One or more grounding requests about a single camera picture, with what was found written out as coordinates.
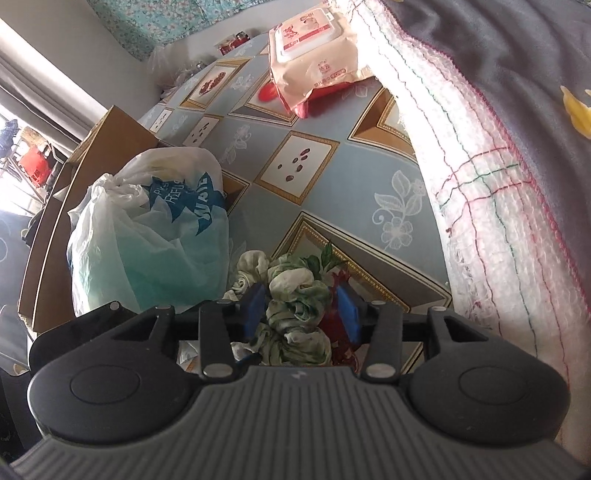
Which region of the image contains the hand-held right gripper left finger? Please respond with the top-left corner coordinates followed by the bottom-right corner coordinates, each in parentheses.
top-left (111, 282), bottom-right (267, 382)

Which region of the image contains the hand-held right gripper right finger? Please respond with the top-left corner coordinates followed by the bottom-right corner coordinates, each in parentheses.
top-left (333, 282), bottom-right (490, 383)

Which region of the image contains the green white cloth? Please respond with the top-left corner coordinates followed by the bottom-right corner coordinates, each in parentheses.
top-left (224, 249), bottom-right (334, 366)

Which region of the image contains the brown cardboard box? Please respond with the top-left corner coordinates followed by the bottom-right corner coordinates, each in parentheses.
top-left (18, 105), bottom-right (160, 333)

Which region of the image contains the white plastic bag blue print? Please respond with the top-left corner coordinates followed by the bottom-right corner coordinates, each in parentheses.
top-left (67, 147), bottom-right (230, 317)

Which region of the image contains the patterned light blue tablecloth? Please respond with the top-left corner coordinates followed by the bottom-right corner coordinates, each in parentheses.
top-left (139, 34), bottom-right (455, 370)

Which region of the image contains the white woven blanket pink edge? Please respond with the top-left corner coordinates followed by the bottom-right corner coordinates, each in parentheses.
top-left (332, 0), bottom-right (583, 384)

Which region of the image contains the red packet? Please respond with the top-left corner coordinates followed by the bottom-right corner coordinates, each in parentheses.
top-left (293, 76), bottom-right (370, 120)

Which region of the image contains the clear plastic bag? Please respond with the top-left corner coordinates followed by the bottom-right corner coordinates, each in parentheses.
top-left (148, 46), bottom-right (208, 90)

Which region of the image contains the red crate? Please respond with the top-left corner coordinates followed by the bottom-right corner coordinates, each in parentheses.
top-left (18, 148), bottom-right (49, 185)

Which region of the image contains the pink wet wipes pack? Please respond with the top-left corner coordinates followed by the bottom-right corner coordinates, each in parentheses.
top-left (269, 7), bottom-right (375, 116)

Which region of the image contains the grey curtain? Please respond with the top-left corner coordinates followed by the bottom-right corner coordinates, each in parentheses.
top-left (0, 60), bottom-right (109, 144)

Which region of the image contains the hanging dark blue garment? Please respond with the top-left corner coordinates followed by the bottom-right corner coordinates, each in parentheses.
top-left (0, 119), bottom-right (19, 149)

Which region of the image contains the teal floral cloth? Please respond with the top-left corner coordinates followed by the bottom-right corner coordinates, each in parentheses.
top-left (88, 0), bottom-right (333, 61)

